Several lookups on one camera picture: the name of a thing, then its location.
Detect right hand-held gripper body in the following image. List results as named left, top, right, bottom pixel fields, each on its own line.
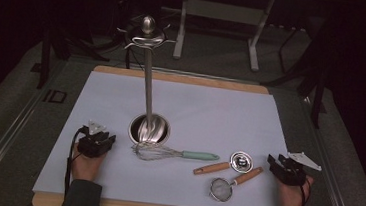
left=275, top=150, right=324, bottom=189

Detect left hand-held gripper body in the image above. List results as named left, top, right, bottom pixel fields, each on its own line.
left=75, top=118, right=112, bottom=161

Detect mesh strainer with wooden handle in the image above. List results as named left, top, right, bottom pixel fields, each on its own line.
left=208, top=162, right=265, bottom=206

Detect steel ladle with wooden handle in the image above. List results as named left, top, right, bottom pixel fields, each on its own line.
left=192, top=146, right=255, bottom=181

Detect steel utensil rack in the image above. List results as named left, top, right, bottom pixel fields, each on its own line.
left=106, top=12, right=181, bottom=148

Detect whisk with mint green handle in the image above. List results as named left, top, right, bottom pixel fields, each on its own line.
left=130, top=141, right=221, bottom=168

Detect person's left hand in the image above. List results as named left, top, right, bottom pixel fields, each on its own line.
left=69, top=147, right=109, bottom=184

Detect dark angled stand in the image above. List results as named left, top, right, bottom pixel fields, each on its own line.
left=257, top=9, right=336, bottom=131

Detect white paper sheet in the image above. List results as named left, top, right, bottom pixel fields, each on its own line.
left=31, top=66, right=296, bottom=206

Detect grey metal stand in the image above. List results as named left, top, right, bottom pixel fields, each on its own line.
left=172, top=0, right=276, bottom=73

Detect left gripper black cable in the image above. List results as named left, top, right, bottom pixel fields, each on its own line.
left=62, top=125, right=87, bottom=202

